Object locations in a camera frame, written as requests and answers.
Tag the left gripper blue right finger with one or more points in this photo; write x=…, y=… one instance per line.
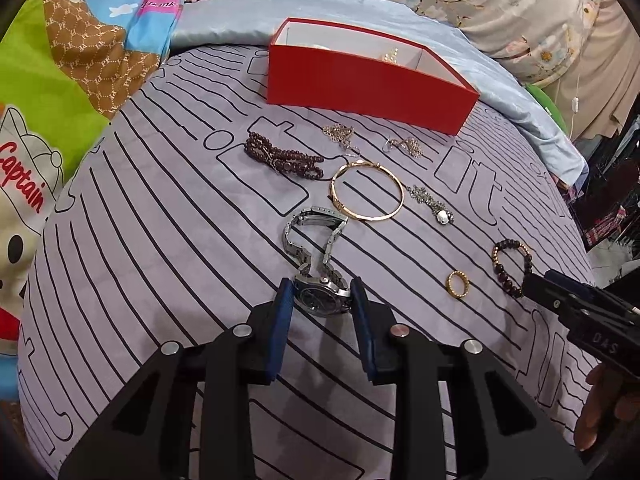
x=359, y=305

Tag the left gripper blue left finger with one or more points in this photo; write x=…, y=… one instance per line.
x=279, y=321

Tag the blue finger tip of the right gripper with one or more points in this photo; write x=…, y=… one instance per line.
x=599, y=297

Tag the silver metal wristwatch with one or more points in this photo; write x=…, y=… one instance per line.
x=324, y=294

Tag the thin gold bangle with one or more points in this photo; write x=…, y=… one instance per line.
x=366, y=191

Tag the red jewelry box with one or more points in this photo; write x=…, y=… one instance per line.
x=352, y=69

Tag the right human hand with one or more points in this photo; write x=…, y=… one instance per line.
x=607, y=391

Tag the dark red chair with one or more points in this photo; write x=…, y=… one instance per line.
x=609, y=197

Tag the green plastic stool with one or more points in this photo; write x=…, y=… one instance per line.
x=548, y=105

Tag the beige curtain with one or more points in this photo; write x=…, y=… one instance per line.
x=596, y=94

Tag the colourful monkey cartoon blanket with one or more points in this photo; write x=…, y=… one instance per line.
x=67, y=66

